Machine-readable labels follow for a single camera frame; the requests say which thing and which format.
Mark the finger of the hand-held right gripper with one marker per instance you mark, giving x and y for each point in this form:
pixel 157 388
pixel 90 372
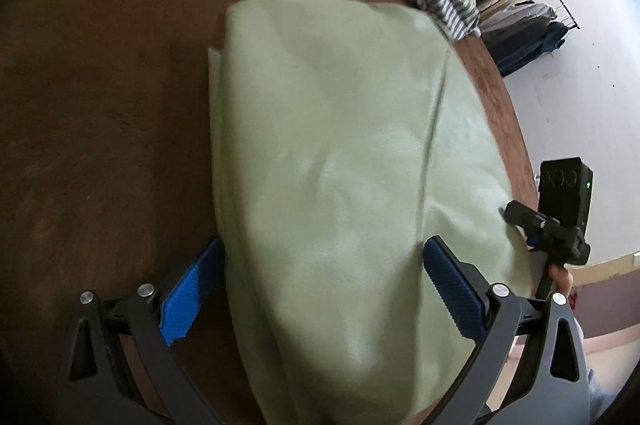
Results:
pixel 534 242
pixel 520 211

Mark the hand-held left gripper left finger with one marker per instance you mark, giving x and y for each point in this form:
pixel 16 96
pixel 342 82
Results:
pixel 190 295

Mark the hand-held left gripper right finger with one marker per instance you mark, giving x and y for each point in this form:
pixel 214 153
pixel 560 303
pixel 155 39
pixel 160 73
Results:
pixel 452 290

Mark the green jacket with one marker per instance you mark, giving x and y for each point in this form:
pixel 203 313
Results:
pixel 325 155

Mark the row of hanging clothes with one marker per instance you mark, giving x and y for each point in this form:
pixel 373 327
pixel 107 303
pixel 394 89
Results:
pixel 520 25

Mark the person's right hand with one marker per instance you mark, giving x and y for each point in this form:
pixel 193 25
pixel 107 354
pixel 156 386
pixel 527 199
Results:
pixel 561 279

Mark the cream board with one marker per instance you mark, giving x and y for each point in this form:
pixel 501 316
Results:
pixel 610 266

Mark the person's grey clothing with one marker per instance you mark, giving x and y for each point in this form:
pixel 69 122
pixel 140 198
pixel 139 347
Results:
pixel 595 385

